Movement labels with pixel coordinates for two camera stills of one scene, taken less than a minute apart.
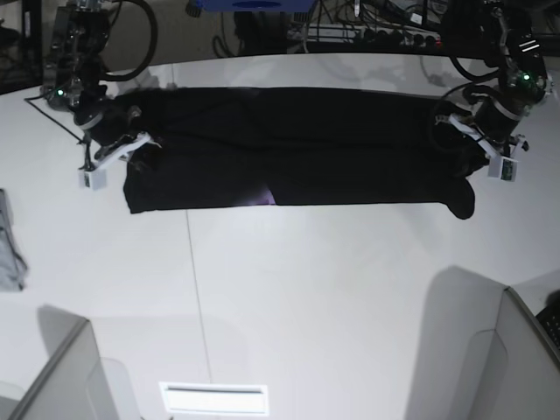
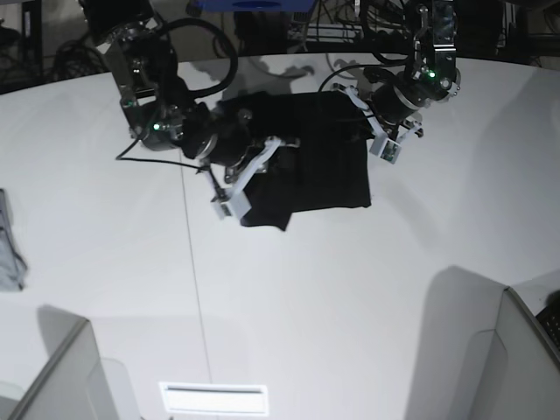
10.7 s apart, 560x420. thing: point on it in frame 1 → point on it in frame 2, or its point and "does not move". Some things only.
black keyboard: [549, 319] does not move
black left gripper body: [107, 122] → [221, 135]
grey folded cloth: [13, 268] does not move
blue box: [255, 5] does not move
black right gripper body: [499, 121] → [396, 102]
